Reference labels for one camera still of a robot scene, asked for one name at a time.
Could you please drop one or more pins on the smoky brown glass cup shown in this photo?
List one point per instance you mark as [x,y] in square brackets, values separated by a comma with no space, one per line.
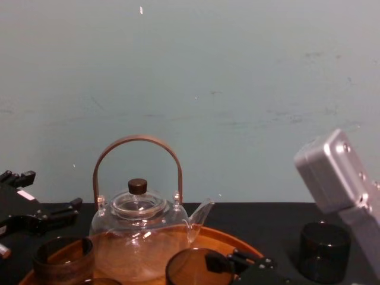
[190,267]
[63,264]
[325,252]

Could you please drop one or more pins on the glass teapot lid, dark knob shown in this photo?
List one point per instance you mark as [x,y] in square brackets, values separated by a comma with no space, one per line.
[137,185]

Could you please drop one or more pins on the round wooden tray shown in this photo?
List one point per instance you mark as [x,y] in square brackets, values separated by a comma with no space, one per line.
[219,237]

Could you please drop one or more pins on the black table cloth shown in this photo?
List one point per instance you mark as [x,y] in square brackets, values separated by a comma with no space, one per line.
[267,219]

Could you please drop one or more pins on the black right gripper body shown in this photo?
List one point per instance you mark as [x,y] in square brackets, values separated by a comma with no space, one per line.
[261,277]

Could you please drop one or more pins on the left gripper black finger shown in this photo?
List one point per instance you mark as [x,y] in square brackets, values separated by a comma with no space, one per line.
[60,212]
[22,179]

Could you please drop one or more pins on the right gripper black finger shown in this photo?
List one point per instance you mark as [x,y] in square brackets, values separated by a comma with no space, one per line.
[216,262]

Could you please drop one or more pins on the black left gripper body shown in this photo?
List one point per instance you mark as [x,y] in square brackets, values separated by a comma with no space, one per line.
[16,206]

